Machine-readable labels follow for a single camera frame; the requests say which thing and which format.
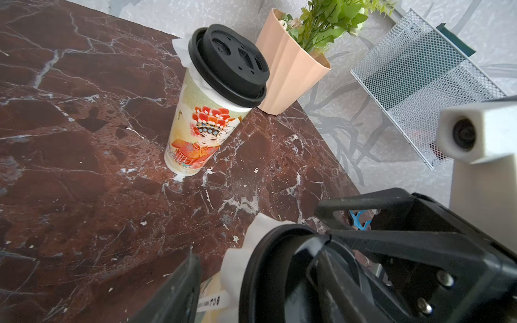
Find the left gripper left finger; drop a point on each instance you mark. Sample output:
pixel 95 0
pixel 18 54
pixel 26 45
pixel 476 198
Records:
pixel 177 300

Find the round leak-proof paper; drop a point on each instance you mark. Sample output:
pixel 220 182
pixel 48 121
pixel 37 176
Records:
pixel 180 45
pixel 235 262

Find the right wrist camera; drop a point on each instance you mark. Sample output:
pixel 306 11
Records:
pixel 481 140

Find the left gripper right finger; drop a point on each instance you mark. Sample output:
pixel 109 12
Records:
pixel 340 298

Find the dark green card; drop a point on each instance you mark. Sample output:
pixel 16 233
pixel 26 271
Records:
pixel 464 48

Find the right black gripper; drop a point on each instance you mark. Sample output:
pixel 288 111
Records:
pixel 440 268

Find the white wire mesh basket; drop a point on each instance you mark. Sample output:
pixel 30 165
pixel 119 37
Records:
pixel 413 73

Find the pink ribbed flower pot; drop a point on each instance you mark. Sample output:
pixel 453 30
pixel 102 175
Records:
pixel 293 71

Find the printed paper cup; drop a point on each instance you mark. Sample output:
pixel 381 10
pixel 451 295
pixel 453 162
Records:
pixel 213 299
pixel 203 120

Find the black cup lid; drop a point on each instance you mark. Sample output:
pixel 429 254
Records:
pixel 233 66
pixel 280 283

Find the green white artificial flowers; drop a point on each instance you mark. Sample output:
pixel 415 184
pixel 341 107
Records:
pixel 322 22

